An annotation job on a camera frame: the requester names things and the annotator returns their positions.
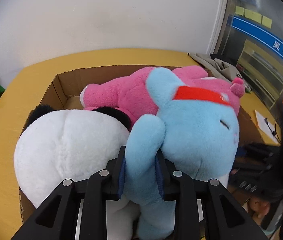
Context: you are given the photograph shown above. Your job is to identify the white panda plush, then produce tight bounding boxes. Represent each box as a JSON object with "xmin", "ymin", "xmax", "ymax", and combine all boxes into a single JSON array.
[{"xmin": 14, "ymin": 105, "xmax": 139, "ymax": 239}]

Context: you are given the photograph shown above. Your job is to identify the light blue plush toy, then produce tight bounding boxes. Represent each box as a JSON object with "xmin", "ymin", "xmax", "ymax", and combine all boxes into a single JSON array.
[{"xmin": 124, "ymin": 68, "xmax": 245, "ymax": 239}]

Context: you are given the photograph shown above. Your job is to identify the pink bear plush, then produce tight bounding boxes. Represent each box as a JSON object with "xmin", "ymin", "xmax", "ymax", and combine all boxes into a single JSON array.
[{"xmin": 80, "ymin": 66, "xmax": 244, "ymax": 132}]

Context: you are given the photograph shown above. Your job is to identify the person's hand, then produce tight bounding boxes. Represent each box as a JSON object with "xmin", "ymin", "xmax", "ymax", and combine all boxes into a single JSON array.
[{"xmin": 249, "ymin": 197, "xmax": 270, "ymax": 219}]

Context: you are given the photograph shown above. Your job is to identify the white paper sheet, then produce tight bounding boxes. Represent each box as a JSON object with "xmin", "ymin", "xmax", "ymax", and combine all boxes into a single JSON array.
[{"xmin": 254, "ymin": 110, "xmax": 279, "ymax": 144}]

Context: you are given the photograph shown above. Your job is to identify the metal shelf behind glass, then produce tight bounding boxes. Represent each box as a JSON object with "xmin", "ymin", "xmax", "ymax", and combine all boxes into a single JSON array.
[{"xmin": 236, "ymin": 40, "xmax": 283, "ymax": 110}]

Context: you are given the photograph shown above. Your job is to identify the grey cloth bag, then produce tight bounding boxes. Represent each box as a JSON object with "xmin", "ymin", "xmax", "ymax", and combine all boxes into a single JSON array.
[{"xmin": 188, "ymin": 53, "xmax": 252, "ymax": 93}]

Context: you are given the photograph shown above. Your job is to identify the blue banner on glass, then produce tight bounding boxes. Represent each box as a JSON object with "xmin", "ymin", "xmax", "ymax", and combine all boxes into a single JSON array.
[{"xmin": 231, "ymin": 16, "xmax": 283, "ymax": 59}]

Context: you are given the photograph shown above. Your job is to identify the yellow sticky notes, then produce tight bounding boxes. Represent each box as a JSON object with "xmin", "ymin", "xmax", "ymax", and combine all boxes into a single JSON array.
[{"xmin": 235, "ymin": 6, "xmax": 272, "ymax": 29}]

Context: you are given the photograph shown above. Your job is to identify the black cable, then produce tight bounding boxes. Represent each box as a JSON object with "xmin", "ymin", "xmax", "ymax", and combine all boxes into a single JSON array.
[{"xmin": 263, "ymin": 117, "xmax": 282, "ymax": 144}]

